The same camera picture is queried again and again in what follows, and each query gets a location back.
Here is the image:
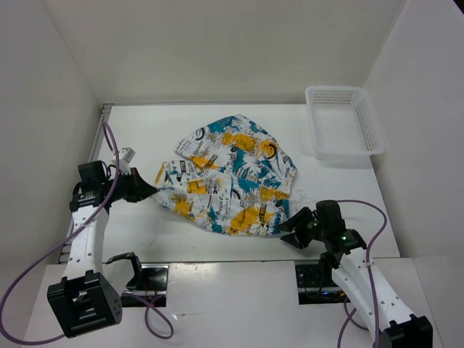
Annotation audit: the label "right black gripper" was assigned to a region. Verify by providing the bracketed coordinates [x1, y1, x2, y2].
[274, 206, 328, 249]

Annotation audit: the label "colourful printed shorts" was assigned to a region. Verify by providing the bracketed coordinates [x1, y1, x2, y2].
[153, 115, 297, 236]

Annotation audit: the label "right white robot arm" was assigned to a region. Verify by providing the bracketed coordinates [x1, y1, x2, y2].
[278, 200, 434, 347]

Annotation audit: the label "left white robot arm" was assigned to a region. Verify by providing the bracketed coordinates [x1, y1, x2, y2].
[47, 159, 157, 338]

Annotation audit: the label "white perforated plastic basket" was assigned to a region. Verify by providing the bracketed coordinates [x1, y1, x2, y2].
[305, 86, 386, 160]

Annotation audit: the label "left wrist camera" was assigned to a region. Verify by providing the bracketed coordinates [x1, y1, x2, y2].
[112, 147, 136, 175]

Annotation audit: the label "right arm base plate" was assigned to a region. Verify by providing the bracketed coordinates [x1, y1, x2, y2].
[294, 260, 349, 305]

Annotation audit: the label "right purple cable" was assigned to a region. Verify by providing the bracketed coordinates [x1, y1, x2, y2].
[336, 199, 387, 348]

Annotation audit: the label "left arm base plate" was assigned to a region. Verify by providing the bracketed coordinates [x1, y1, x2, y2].
[103, 260, 170, 307]

